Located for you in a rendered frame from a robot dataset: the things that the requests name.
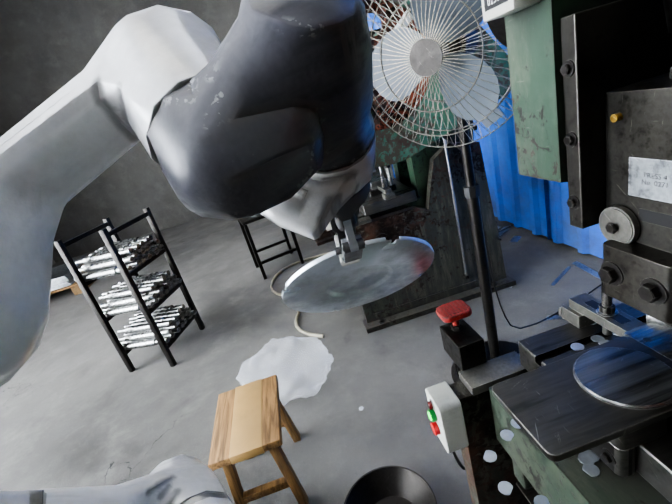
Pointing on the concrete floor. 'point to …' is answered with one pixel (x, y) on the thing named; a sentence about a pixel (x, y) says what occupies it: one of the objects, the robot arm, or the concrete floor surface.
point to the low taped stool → (253, 437)
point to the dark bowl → (391, 487)
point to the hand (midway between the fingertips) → (347, 248)
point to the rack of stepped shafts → (134, 288)
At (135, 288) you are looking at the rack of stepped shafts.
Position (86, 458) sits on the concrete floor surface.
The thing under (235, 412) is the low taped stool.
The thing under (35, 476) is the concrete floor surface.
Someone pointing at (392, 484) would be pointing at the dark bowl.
